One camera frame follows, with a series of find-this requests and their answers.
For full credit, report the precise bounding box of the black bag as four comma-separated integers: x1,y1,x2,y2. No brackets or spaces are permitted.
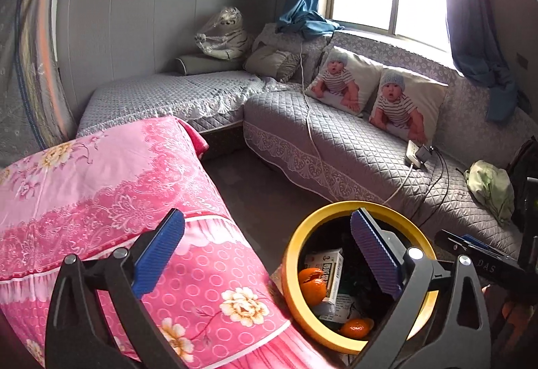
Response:
506,136,538,222

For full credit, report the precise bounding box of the yellow trash bin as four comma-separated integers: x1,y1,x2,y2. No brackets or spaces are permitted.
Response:
281,201,440,355

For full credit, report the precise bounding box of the white power strip cord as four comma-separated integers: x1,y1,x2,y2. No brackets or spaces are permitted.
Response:
298,39,417,206

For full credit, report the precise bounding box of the orange tangerine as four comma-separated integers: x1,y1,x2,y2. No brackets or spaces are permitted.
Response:
340,318,375,339
298,267,328,304

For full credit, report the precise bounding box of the green and white cloth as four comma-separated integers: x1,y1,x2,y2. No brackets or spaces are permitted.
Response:
464,159,515,227

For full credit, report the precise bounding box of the pink floral tablecloth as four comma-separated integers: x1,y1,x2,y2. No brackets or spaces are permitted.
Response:
0,116,337,369

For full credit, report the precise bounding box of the black charger plug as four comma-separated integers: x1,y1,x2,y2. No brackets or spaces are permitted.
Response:
416,144,438,164

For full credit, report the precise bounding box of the grey quilted corner sofa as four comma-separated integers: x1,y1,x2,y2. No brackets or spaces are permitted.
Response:
76,27,538,264

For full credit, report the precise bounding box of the leaning cloth-covered mattress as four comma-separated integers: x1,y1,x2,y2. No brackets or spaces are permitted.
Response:
0,0,78,170

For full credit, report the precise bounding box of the black cable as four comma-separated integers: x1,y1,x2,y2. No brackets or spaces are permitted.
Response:
414,148,467,227

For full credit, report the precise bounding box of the white printed carton box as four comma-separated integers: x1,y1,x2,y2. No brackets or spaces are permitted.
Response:
303,249,344,304

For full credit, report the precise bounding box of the white tiger plush toy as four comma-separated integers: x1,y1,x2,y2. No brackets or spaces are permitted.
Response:
194,5,255,60

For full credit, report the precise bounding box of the baby print pillow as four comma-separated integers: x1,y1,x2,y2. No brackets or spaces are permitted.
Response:
305,46,384,118
369,67,450,147

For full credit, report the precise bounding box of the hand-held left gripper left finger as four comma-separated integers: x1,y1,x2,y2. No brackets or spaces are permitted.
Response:
44,208,188,369

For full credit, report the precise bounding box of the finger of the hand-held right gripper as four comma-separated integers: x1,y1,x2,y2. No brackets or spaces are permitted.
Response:
460,234,496,250
434,228,475,257

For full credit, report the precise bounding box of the grey bolster pillow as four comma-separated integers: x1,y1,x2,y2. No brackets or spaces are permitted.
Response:
174,54,244,76

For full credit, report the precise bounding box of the grey ruffled cushion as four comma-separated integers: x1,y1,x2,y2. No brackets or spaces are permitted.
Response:
243,43,301,83

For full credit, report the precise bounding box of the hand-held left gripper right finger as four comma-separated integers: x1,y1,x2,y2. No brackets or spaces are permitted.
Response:
349,208,492,369

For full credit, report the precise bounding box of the white power strip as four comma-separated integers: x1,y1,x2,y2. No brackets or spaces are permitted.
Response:
404,140,438,170

